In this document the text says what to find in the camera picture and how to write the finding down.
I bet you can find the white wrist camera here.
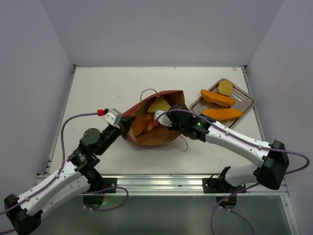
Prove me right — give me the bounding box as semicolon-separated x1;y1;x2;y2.
102;109;122;128
153;110;172;127

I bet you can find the long orange bread roll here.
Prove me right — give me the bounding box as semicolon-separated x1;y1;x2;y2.
201;90;236;107

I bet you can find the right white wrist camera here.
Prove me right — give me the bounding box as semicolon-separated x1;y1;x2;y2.
153;110;172;127

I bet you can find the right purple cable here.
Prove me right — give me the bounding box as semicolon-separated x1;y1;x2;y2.
153;109;310;235

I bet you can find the round sliced bread piece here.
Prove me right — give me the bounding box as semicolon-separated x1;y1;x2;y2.
217;79;233;96

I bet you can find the purple cable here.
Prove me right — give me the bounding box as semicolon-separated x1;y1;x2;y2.
153;109;310;235
0;109;129;233

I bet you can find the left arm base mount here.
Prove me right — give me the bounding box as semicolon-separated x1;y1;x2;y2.
83;178;117;209

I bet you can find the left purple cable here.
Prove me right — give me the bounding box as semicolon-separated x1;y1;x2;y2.
0;109;129;233

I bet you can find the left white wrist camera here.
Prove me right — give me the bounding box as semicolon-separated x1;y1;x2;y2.
102;109;122;128

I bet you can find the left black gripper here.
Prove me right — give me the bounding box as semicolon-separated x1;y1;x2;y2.
97;115;135;155

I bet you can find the orange braided pastry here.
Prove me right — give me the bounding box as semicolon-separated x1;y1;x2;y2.
143;113;154;133

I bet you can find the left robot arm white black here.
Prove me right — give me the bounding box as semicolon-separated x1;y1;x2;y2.
3;110;135;235

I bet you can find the round orange bun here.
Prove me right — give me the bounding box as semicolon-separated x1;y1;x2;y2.
131;115;144;136

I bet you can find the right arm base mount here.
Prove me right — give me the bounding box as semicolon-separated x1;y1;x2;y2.
202;172;246;209

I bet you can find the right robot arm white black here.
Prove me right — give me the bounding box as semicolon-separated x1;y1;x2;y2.
159;105;290;192

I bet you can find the fake triangle sandwich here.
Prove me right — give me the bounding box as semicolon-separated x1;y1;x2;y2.
147;96;171;113

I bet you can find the aluminium front rail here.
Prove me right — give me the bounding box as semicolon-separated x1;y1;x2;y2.
33;173;288;196

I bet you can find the red brown paper bag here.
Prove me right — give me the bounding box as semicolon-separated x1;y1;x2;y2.
122;90;186;146

